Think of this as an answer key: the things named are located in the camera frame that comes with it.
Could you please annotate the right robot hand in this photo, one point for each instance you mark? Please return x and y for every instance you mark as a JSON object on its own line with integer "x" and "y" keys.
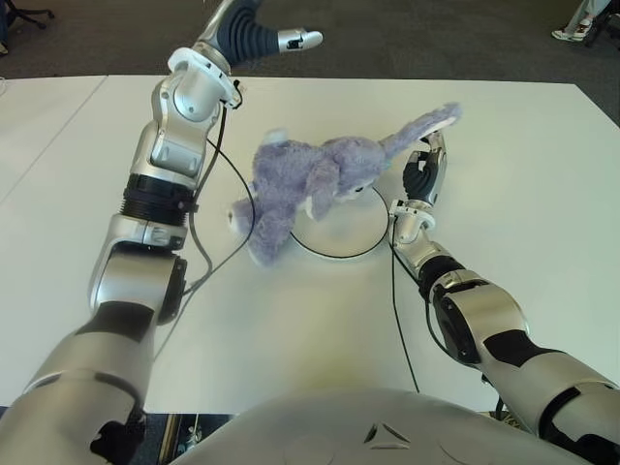
{"x": 426, "y": 176}

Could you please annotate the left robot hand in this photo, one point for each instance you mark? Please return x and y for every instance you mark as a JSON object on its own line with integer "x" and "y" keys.
{"x": 242, "y": 34}

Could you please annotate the purple plush bunny doll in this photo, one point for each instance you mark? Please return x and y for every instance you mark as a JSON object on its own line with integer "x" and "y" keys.
{"x": 300, "y": 184}

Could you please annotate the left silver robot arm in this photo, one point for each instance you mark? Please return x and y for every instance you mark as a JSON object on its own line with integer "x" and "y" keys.
{"x": 145, "y": 194}

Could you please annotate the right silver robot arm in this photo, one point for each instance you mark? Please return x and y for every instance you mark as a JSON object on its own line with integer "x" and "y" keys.
{"x": 494, "y": 329}

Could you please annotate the white plate with black rim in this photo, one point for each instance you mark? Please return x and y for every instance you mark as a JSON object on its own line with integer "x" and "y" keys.
{"x": 349, "y": 237}

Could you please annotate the seated person in light trousers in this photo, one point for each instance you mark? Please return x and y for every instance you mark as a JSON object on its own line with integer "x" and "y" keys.
{"x": 567, "y": 34}

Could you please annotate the person in white shoe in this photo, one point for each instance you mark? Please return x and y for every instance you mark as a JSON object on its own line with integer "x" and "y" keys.
{"x": 3, "y": 46}

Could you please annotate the dark patterned sneaker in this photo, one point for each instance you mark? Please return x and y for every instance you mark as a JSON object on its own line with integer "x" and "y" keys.
{"x": 511, "y": 419}

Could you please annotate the silver robot torso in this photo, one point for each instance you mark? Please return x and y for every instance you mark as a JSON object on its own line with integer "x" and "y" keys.
{"x": 339, "y": 426}

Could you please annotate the metal support frame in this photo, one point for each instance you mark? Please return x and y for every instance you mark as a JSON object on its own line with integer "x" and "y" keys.
{"x": 194, "y": 431}

